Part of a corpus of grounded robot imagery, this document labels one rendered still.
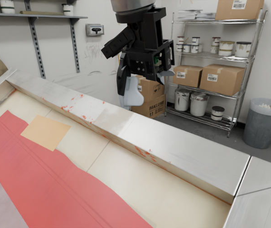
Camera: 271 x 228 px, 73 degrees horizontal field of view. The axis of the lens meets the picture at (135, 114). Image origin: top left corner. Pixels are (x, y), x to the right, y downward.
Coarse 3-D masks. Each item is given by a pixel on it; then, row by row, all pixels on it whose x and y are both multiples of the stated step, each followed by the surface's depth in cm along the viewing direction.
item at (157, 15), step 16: (128, 16) 30; (144, 16) 29; (160, 16) 30; (144, 32) 31; (160, 32) 31; (128, 48) 35; (144, 48) 34; (160, 48) 32; (128, 64) 36; (144, 64) 33; (160, 64) 36
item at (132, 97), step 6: (126, 78) 37; (132, 78) 37; (126, 84) 37; (132, 84) 37; (126, 90) 38; (132, 90) 37; (120, 96) 38; (126, 96) 38; (132, 96) 37; (138, 96) 36; (120, 102) 39; (126, 102) 38; (132, 102) 37; (138, 102) 36; (126, 108) 40
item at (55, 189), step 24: (48, 168) 27; (72, 168) 25; (24, 192) 26; (48, 192) 24; (72, 192) 23; (96, 192) 22; (0, 216) 25; (24, 216) 23; (48, 216) 22; (72, 216) 21; (96, 216) 20; (120, 216) 19
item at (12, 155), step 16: (0, 128) 38; (16, 128) 36; (0, 144) 34; (16, 144) 33; (32, 144) 31; (0, 160) 32; (16, 160) 30; (32, 160) 29; (0, 176) 29; (16, 176) 28; (0, 192) 27
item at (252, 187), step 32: (0, 96) 44; (32, 96) 39; (64, 96) 30; (96, 128) 25; (128, 128) 21; (160, 128) 20; (160, 160) 18; (192, 160) 17; (224, 160) 16; (256, 160) 15; (224, 192) 14; (256, 192) 13; (224, 224) 13; (256, 224) 12
